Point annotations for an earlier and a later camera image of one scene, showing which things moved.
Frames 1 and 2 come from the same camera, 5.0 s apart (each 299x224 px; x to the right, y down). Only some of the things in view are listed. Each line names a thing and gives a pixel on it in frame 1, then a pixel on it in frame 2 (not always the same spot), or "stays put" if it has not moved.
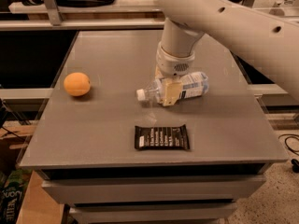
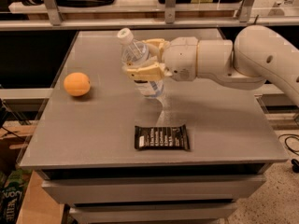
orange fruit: (77, 84) stays put
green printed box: (13, 184) stays put
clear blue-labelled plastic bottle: (192, 85) to (135, 51)
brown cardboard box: (38, 206) stays put
